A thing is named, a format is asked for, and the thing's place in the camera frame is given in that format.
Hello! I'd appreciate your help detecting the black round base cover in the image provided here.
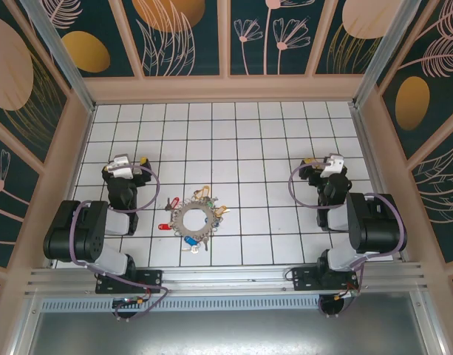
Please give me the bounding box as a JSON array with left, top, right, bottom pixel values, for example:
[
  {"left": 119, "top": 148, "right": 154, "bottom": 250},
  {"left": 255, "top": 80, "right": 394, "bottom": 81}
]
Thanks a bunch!
[
  {"left": 112, "top": 295, "right": 149, "bottom": 322},
  {"left": 317, "top": 294, "right": 351, "bottom": 318}
]

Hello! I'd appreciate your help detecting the grey metal sheet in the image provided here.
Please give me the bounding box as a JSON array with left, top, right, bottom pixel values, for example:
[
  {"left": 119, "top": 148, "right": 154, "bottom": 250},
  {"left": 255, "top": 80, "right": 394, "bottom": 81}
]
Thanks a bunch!
[{"left": 24, "top": 310, "right": 447, "bottom": 355}]

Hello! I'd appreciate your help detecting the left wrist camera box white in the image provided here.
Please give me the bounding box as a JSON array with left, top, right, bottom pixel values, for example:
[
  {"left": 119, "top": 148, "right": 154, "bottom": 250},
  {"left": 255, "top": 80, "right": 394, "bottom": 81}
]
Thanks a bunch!
[{"left": 106, "top": 154, "right": 134, "bottom": 178}]

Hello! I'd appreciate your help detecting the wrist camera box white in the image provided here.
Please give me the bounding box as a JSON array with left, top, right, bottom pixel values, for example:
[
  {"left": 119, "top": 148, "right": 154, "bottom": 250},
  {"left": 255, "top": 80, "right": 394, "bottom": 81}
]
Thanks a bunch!
[
  {"left": 106, "top": 154, "right": 134, "bottom": 178},
  {"left": 319, "top": 153, "right": 346, "bottom": 179}
]

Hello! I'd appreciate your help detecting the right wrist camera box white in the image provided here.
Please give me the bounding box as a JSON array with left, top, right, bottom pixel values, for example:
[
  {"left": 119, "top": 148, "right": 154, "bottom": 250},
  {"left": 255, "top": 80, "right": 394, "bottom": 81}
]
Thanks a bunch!
[{"left": 319, "top": 153, "right": 346, "bottom": 179}]

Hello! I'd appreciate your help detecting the aluminium side rail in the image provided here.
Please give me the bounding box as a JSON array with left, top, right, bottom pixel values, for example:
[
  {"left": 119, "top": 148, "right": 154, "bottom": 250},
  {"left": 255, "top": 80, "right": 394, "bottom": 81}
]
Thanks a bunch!
[{"left": 350, "top": 105, "right": 410, "bottom": 262}]

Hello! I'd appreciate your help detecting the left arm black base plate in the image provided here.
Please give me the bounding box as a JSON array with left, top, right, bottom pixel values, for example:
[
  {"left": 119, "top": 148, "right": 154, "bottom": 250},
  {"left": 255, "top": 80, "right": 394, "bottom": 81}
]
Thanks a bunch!
[{"left": 95, "top": 268, "right": 164, "bottom": 295}]

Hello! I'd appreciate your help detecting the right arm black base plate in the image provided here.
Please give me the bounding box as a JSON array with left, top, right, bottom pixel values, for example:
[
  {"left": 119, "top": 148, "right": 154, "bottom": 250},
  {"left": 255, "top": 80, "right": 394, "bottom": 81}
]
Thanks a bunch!
[{"left": 291, "top": 266, "right": 360, "bottom": 294}]

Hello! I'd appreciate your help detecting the aluminium corner post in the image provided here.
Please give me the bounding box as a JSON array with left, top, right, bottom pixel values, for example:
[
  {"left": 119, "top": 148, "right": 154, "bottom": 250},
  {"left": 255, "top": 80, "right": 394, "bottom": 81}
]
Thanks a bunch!
[
  {"left": 18, "top": 0, "right": 98, "bottom": 112},
  {"left": 350, "top": 0, "right": 420, "bottom": 109}
]

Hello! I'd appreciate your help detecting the aluminium mounting rail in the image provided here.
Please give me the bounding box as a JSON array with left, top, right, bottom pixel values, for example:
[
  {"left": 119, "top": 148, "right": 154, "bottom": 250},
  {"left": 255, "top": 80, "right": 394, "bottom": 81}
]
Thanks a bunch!
[{"left": 24, "top": 261, "right": 429, "bottom": 297}]

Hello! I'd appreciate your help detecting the grey slotted cable duct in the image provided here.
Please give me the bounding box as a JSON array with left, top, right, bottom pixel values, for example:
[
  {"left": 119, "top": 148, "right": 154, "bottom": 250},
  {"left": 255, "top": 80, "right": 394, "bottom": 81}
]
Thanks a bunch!
[{"left": 39, "top": 297, "right": 323, "bottom": 312}]

